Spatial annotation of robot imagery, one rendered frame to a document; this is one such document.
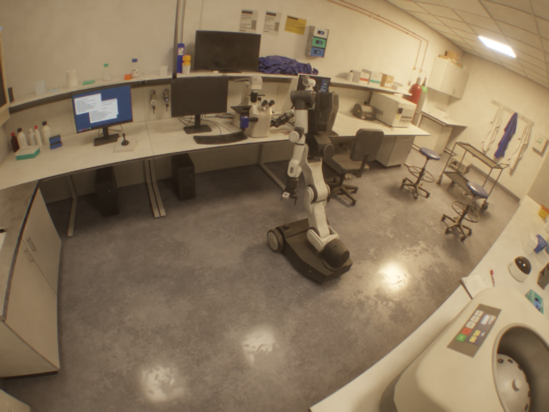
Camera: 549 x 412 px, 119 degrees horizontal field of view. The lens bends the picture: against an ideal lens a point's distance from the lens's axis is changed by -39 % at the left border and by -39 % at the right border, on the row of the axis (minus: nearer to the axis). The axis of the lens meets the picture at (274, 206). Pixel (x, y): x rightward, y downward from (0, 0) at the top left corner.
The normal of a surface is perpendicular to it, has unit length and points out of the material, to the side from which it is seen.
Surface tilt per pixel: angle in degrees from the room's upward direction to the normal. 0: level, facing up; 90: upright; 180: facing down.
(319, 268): 0
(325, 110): 81
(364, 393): 0
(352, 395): 0
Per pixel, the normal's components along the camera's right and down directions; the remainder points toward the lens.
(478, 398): 0.14, -0.79
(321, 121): -0.46, 0.33
